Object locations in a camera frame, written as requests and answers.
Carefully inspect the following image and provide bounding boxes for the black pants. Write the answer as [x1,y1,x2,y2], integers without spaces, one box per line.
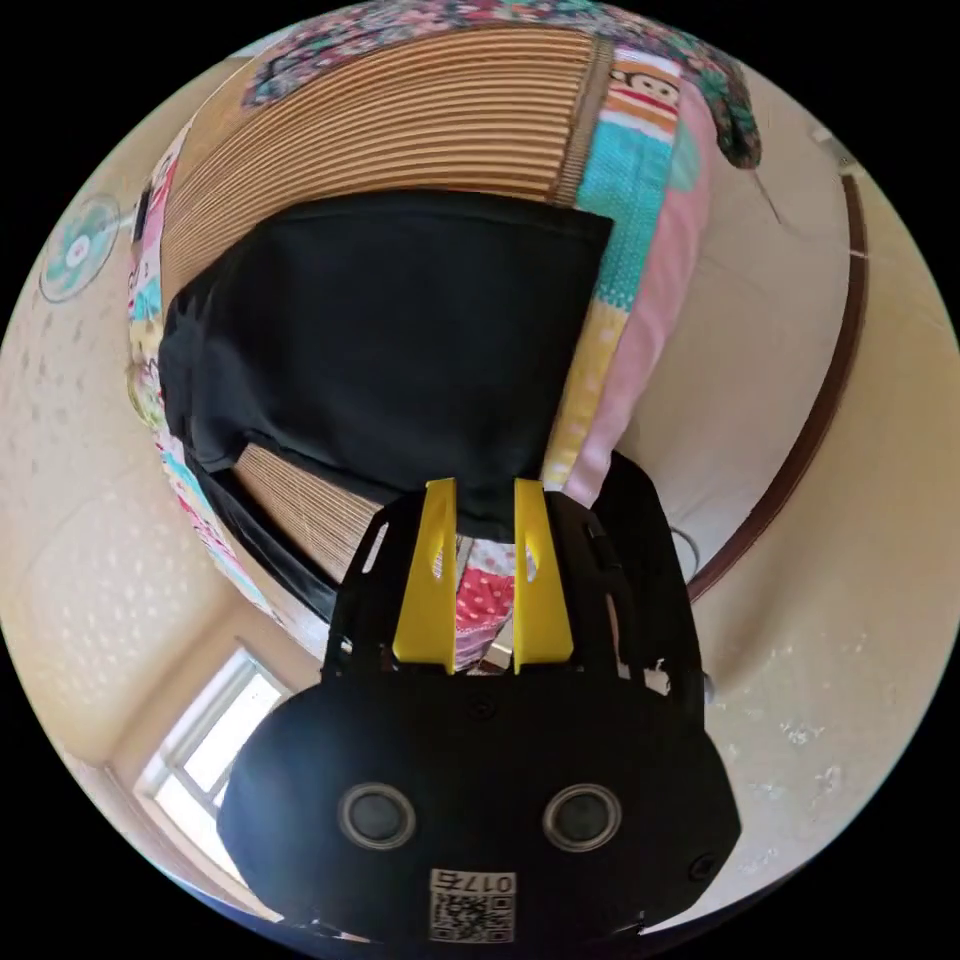
[158,188,616,624]

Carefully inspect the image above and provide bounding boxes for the bed with woven mat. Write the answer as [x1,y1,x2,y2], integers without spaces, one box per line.
[123,22,721,676]

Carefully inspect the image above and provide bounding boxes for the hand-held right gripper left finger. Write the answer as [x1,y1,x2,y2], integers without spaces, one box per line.
[392,477,458,675]

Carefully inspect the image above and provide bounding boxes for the window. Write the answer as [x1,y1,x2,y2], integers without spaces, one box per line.
[133,646,294,864]

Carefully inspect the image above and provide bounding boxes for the electric fan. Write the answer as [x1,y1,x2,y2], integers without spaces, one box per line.
[37,193,123,304]

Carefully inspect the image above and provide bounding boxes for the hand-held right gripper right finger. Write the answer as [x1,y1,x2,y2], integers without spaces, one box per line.
[512,478,576,675]

